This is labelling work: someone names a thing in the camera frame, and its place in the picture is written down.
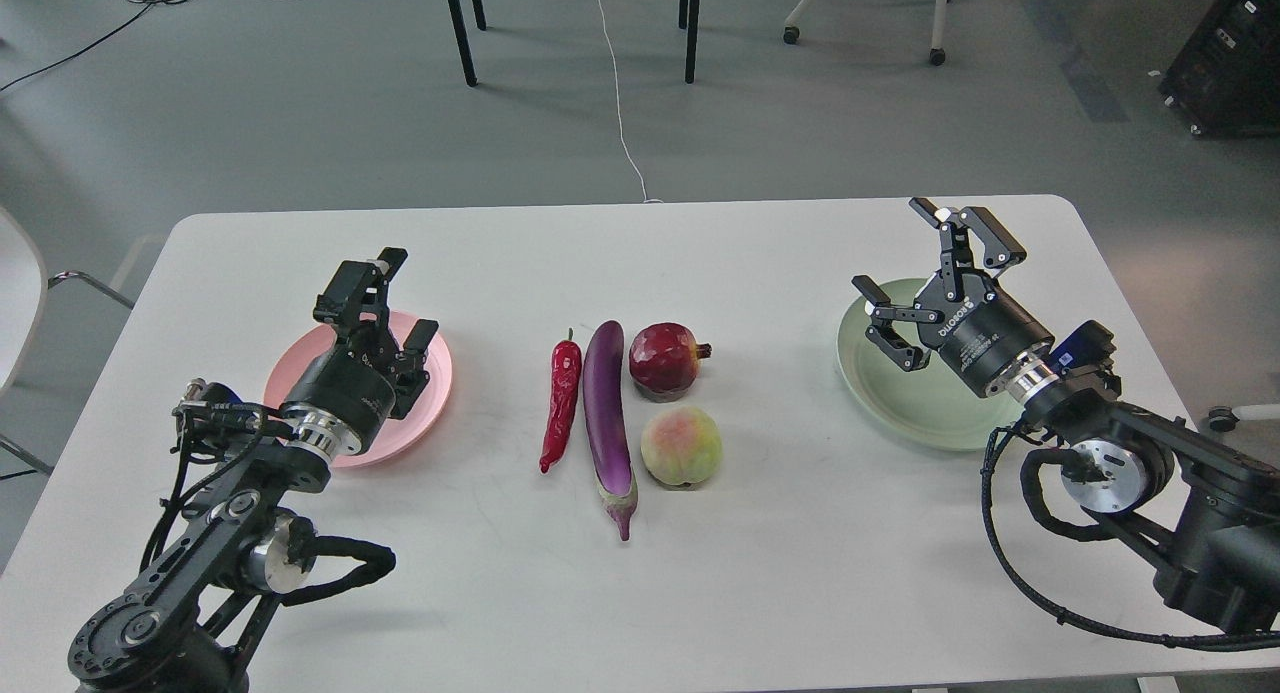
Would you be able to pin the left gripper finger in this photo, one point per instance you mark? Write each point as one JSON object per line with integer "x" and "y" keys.
{"x": 358, "y": 293}
{"x": 408, "y": 374}

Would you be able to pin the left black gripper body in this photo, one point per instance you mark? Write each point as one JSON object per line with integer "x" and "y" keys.
{"x": 344, "y": 397}

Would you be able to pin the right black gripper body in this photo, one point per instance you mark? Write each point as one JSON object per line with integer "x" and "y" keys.
{"x": 980, "y": 333}

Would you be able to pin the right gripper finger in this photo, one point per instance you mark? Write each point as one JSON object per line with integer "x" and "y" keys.
{"x": 883, "y": 314}
{"x": 972, "y": 240}

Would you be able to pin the purple eggplant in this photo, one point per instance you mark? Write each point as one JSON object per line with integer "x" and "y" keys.
{"x": 605, "y": 422}

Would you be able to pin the red pomegranate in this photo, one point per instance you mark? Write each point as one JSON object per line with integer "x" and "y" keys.
{"x": 664, "y": 360}

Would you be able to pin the green pink peach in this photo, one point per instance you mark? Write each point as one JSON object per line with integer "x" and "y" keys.
{"x": 682, "y": 447}

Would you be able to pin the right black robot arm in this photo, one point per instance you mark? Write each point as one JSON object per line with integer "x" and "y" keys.
{"x": 1201, "y": 514}

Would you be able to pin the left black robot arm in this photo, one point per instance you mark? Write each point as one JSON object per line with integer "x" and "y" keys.
{"x": 226, "y": 554}

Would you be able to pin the pink plate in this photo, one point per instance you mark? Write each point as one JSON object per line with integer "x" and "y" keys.
{"x": 396, "y": 437}

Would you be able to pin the green plate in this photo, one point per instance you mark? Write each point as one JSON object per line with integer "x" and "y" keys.
{"x": 930, "y": 407}

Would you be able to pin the red chili pepper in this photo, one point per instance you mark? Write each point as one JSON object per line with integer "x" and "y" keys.
{"x": 565, "y": 375}

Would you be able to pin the caster wheel right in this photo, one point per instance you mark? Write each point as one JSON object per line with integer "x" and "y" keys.
{"x": 1225, "y": 418}

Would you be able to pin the white rolling chair base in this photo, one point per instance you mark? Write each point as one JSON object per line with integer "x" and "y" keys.
{"x": 902, "y": 15}

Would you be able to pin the black equipment case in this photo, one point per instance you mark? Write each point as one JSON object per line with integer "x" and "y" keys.
{"x": 1224, "y": 79}

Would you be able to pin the white chair left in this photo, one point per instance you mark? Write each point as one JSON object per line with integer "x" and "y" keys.
{"x": 25, "y": 286}

